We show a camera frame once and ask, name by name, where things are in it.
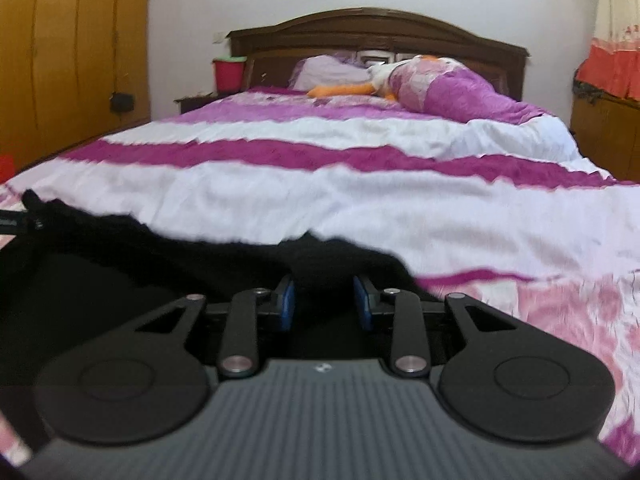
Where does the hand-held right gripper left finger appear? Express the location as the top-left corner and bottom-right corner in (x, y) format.
(134, 274), (297, 379)

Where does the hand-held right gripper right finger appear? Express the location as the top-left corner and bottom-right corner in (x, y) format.
(352, 274), (518, 378)

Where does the black button cardigan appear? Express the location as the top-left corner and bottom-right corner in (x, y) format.
(0, 188), (420, 411)

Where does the purple white floral bed blanket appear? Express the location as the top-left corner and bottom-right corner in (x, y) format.
(0, 84), (640, 467)

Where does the small black pouch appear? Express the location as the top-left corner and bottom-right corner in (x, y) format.
(109, 91), (136, 114)

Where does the wooden wardrobe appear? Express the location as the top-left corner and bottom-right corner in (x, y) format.
(0, 0), (152, 172)

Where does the dark wooden nightstand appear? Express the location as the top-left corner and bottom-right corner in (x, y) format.
(173, 90), (232, 115)

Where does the folded purple floral quilt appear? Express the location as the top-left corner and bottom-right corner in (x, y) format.
(387, 67), (547, 124)

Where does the light purple pillow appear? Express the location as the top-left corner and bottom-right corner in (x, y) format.
(291, 54), (374, 92)

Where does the red bucket green rim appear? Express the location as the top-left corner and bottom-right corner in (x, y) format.
(212, 55), (247, 94)

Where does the dark wooden headboard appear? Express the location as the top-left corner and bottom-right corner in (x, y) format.
(226, 7), (530, 102)

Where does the wooden side cabinet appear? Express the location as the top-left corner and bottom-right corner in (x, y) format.
(569, 91), (640, 184)

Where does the cream orange floral curtain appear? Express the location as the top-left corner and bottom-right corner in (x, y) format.
(575, 0), (640, 102)

